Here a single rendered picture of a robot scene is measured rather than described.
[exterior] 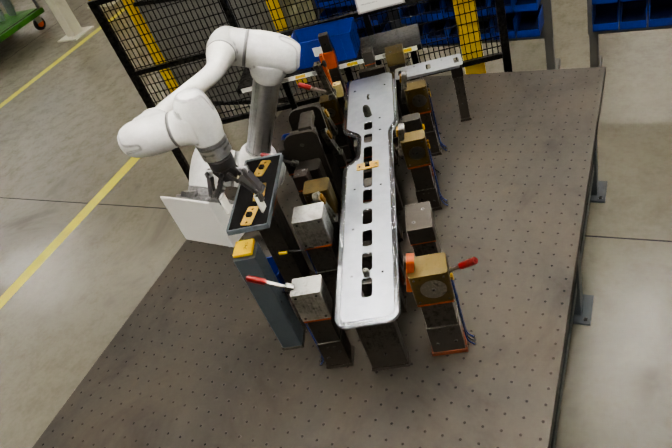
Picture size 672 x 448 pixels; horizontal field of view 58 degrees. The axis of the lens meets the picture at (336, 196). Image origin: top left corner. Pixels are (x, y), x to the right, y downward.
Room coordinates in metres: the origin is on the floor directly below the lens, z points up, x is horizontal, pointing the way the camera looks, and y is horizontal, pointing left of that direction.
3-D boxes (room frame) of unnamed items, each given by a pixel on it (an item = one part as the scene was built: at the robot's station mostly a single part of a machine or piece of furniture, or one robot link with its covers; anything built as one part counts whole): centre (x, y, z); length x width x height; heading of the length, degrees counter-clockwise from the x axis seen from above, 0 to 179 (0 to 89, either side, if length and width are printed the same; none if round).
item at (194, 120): (1.52, 0.29, 1.54); 0.13 x 0.11 x 0.16; 80
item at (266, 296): (1.38, 0.31, 0.92); 0.08 x 0.08 x 0.44; 74
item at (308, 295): (1.25, 0.19, 0.88); 0.12 x 0.07 x 0.36; 74
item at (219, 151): (1.52, 0.27, 1.43); 0.09 x 0.09 x 0.06
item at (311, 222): (1.50, 0.12, 0.90); 0.13 x 0.08 x 0.41; 74
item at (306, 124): (1.92, 0.02, 0.94); 0.18 x 0.13 x 0.49; 164
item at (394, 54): (2.44, -0.47, 0.88); 0.08 x 0.08 x 0.36; 74
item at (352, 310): (1.74, -0.15, 1.00); 1.38 x 0.22 x 0.02; 164
